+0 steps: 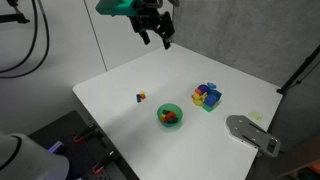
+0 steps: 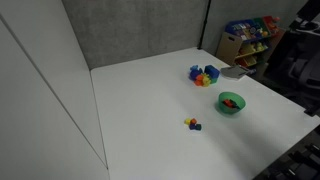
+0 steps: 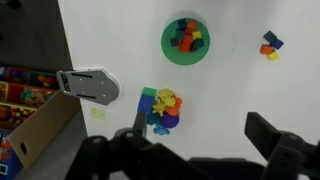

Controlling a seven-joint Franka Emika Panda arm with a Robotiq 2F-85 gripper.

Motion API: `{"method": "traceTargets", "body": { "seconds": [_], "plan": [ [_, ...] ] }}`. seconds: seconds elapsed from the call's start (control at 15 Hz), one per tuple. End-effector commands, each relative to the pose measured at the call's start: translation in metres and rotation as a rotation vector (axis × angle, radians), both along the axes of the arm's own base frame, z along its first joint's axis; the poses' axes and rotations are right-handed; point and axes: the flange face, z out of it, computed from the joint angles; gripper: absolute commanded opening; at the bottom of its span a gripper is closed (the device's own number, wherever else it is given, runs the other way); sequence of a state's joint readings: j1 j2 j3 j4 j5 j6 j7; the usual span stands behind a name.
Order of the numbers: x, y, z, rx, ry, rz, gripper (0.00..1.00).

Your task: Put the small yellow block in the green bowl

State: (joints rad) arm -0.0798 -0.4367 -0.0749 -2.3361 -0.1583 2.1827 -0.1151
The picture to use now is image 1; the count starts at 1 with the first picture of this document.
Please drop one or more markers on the grey metal mounting plate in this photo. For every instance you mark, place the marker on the grey metal mounting plate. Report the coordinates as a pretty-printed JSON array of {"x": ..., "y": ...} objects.
[{"x": 251, "y": 133}]

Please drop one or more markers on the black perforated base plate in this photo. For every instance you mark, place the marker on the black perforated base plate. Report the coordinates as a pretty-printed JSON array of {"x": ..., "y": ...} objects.
[{"x": 66, "y": 130}]

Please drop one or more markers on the yellow toy pieces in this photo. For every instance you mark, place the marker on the yellow toy pieces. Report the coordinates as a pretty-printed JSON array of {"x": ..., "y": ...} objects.
[{"x": 198, "y": 99}]

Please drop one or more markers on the light blue toy piece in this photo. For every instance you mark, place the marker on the light blue toy piece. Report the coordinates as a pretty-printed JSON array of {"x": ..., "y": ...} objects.
[{"x": 211, "y": 85}]

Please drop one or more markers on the small yellow block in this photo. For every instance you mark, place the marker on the small yellow block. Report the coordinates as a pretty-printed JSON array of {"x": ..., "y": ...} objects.
[{"x": 142, "y": 93}]

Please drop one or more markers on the orange container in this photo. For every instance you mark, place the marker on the orange container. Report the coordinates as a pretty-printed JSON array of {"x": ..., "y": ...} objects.
[{"x": 315, "y": 166}]

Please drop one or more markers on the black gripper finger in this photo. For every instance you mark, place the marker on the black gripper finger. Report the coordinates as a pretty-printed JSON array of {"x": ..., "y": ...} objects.
[
  {"x": 145, "y": 37},
  {"x": 165, "y": 28}
]

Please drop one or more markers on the black tripod pole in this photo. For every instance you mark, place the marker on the black tripod pole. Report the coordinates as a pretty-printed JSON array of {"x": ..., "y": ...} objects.
[{"x": 300, "y": 70}]

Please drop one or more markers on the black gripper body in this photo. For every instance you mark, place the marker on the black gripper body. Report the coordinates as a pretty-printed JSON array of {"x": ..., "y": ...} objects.
[{"x": 146, "y": 11}]

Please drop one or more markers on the red block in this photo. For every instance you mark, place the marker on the red block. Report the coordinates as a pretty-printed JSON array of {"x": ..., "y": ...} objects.
[{"x": 171, "y": 115}]

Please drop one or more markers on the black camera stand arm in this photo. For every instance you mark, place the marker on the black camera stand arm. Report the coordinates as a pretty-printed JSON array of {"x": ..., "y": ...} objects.
[{"x": 15, "y": 18}]

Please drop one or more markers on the green bowl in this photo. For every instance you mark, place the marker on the green bowl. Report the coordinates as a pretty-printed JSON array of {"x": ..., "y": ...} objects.
[{"x": 160, "y": 111}]

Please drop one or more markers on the orange black clamp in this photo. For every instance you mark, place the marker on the orange black clamp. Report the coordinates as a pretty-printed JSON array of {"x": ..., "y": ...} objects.
[
  {"x": 85, "y": 134},
  {"x": 103, "y": 162}
]

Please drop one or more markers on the yellow sticky note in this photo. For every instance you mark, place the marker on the yellow sticky note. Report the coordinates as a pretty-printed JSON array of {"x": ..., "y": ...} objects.
[{"x": 255, "y": 115}]

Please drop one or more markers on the small dark green block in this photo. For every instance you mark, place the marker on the small dark green block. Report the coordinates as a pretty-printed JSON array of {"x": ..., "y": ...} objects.
[{"x": 138, "y": 100}]

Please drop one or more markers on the large blue cube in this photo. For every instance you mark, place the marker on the large blue cube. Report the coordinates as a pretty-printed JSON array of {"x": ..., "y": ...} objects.
[{"x": 210, "y": 99}]

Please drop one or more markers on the small blue block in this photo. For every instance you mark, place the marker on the small blue block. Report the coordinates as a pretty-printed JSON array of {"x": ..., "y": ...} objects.
[{"x": 138, "y": 96}]

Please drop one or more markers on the small orange block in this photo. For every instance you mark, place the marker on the small orange block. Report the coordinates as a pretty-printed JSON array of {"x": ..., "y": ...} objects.
[{"x": 143, "y": 96}]

